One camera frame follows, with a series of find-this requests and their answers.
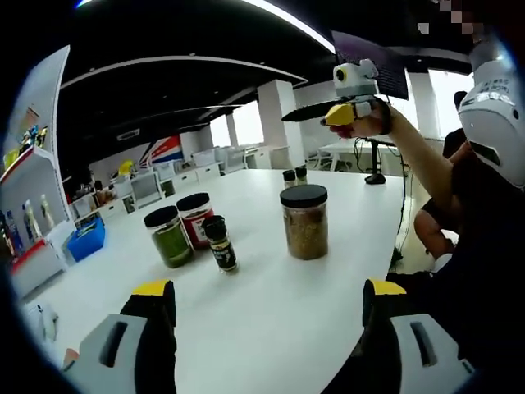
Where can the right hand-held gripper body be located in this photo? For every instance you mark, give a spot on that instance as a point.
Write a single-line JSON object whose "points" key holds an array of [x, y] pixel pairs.
{"points": [[354, 82]]}

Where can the row of snack packets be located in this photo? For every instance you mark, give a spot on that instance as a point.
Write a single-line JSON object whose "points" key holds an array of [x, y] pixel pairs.
{"points": [[24, 143]]}

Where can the white shelf unit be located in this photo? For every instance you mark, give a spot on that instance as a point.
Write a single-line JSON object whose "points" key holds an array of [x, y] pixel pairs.
{"points": [[49, 180]]}

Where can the dark monitor screen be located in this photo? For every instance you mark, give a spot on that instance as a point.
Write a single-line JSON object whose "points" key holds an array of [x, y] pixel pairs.
{"points": [[369, 57]]}

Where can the white drink bottle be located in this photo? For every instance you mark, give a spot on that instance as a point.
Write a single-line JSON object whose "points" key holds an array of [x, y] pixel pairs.
{"points": [[46, 211], [29, 219]]}

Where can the red ingredient jar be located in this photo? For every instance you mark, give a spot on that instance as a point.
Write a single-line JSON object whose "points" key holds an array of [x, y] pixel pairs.
{"points": [[199, 223]]}

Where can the row of white cabinets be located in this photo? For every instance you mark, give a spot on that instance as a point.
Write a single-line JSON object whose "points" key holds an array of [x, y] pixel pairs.
{"points": [[197, 174]]}

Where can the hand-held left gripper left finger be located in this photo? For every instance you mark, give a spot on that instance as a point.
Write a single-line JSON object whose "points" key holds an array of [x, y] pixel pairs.
{"points": [[158, 328]]}

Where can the ceiling air vent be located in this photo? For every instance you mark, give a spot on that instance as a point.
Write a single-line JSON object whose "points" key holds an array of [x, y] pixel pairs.
{"points": [[128, 134]]}

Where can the white plush toy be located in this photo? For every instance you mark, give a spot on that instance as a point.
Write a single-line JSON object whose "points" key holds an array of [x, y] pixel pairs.
{"points": [[41, 320]]}

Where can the white chest-worn device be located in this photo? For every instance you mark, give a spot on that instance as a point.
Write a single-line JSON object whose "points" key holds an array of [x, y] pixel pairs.
{"points": [[492, 123]]}

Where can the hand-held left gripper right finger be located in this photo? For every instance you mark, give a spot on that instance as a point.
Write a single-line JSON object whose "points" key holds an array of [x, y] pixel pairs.
{"points": [[379, 336]]}

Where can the black monitor stand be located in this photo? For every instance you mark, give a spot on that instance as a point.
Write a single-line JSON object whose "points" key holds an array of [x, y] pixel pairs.
{"points": [[375, 177]]}

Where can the red blue wall banner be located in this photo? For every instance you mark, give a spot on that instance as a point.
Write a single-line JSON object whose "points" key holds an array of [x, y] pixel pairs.
{"points": [[164, 149]]}

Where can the person's leg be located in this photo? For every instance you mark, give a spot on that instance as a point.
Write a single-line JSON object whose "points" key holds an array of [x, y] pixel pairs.
{"points": [[430, 230]]}

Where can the wide ceiling light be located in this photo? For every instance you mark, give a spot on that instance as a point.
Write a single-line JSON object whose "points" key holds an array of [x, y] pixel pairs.
{"points": [[311, 29]]}

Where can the white office chair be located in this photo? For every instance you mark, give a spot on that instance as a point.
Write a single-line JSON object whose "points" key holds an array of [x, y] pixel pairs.
{"points": [[145, 189]]}

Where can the pale condiment bottle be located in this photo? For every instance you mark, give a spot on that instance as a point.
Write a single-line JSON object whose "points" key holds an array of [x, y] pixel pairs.
{"points": [[289, 180], [301, 175]]}

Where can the green ingredient jar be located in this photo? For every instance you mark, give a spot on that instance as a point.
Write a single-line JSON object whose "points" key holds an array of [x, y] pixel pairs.
{"points": [[170, 242]]}

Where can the blue plastic bin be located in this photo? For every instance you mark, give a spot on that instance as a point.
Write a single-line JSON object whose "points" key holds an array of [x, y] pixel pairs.
{"points": [[86, 242]]}

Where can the blue drink bottle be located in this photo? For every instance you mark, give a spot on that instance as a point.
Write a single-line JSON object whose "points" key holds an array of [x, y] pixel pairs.
{"points": [[13, 232]]}

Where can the white column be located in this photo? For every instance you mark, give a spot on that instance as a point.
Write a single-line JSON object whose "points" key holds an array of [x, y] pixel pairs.
{"points": [[279, 123]]}

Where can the white table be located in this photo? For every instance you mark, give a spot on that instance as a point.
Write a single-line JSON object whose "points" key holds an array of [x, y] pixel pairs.
{"points": [[254, 312]]}

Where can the person's right hand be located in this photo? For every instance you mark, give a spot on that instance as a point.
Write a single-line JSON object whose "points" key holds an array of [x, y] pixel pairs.
{"points": [[369, 127]]}

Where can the dark condiment bottle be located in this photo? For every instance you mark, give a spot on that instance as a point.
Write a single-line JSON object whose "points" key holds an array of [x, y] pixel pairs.
{"points": [[223, 252]]}

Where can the brown ingredient jar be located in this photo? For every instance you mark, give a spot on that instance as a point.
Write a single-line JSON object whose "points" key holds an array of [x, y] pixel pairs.
{"points": [[305, 230]]}

